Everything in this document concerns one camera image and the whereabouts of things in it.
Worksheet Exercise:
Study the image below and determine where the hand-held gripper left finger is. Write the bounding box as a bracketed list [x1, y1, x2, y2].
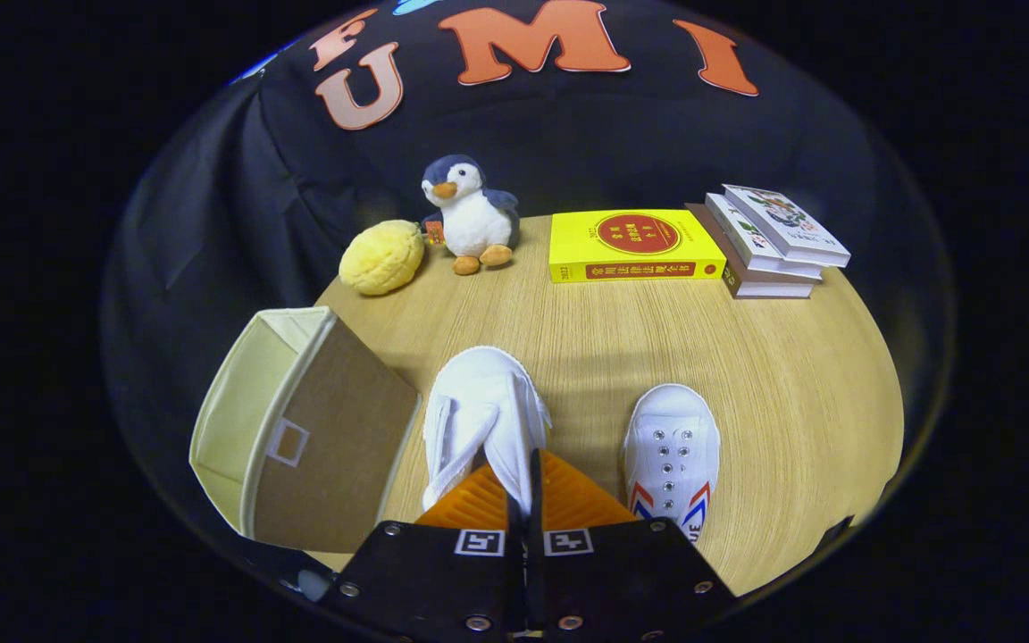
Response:
[318, 449, 524, 643]

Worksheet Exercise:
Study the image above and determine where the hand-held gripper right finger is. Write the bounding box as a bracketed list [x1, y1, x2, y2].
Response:
[528, 449, 739, 643]

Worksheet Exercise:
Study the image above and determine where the white canvas shoe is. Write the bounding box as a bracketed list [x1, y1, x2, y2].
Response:
[421, 346, 553, 519]
[623, 384, 722, 546]

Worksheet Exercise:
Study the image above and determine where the beige fabric storage box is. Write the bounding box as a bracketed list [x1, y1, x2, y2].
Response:
[188, 306, 422, 555]

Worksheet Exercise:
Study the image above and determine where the brown book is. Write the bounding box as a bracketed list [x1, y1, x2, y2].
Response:
[686, 203, 816, 299]

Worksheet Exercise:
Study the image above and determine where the yellow round plush toy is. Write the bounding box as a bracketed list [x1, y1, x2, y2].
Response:
[339, 220, 426, 296]

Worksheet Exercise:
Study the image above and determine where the yellow book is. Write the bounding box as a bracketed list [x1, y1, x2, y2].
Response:
[548, 209, 728, 284]

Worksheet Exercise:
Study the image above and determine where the penguin plush toy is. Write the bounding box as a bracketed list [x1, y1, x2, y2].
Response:
[419, 154, 521, 276]

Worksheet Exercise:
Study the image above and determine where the black backdrop cloth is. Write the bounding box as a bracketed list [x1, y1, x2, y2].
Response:
[104, 0, 953, 430]

